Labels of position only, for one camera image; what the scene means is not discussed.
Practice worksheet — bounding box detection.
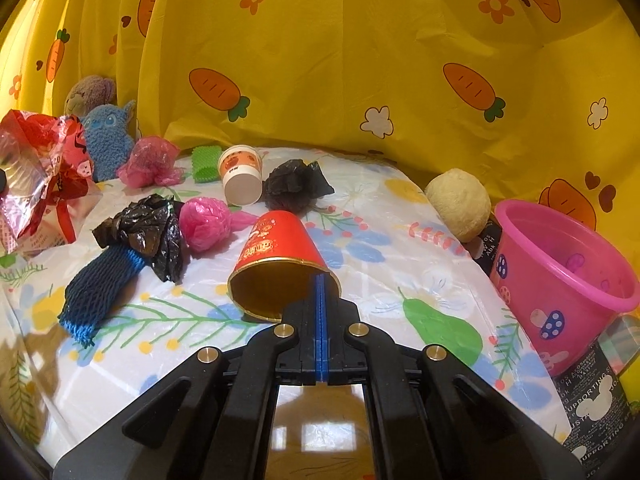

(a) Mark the purple teddy bear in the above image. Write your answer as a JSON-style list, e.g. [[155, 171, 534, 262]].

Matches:
[[64, 75, 116, 117]]

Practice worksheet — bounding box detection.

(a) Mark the red transparent bag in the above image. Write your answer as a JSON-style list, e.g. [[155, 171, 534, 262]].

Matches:
[[1, 110, 101, 256]]

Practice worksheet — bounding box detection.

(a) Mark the cream plush ball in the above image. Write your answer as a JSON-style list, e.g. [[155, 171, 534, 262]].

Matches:
[[424, 168, 491, 243]]

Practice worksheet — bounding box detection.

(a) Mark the floral plastic bed sheet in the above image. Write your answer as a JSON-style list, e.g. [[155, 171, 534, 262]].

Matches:
[[1, 148, 570, 463]]

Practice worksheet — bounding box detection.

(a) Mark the yellow carrot print curtain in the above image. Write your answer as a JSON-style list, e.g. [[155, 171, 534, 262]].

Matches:
[[0, 0, 640, 233]]

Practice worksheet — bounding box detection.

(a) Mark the blue plush monster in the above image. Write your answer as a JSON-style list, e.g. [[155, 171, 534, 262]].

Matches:
[[81, 101, 136, 182]]

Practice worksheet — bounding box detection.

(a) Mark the red gold paper cup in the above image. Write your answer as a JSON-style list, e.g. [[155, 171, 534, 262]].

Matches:
[[228, 210, 341, 322]]

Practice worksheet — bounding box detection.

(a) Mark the blue foam net sleeve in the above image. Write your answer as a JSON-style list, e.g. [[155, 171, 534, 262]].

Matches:
[[58, 245, 145, 348]]

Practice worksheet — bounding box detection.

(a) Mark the pink plastic bag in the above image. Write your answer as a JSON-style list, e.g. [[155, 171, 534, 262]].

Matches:
[[116, 136, 183, 188], [179, 197, 258, 252]]

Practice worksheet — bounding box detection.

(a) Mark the pink plastic trash bucket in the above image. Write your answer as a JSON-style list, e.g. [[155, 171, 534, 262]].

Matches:
[[490, 200, 639, 377]]

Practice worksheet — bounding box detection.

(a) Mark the white orange paper cup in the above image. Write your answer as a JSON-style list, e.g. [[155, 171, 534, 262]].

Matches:
[[218, 144, 262, 207]]

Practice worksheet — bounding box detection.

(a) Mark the black printed box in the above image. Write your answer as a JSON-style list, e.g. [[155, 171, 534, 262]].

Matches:
[[471, 219, 632, 479]]

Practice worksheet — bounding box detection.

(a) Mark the black plastic bag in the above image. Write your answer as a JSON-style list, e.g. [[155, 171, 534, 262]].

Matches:
[[92, 194, 184, 283], [262, 159, 335, 214]]

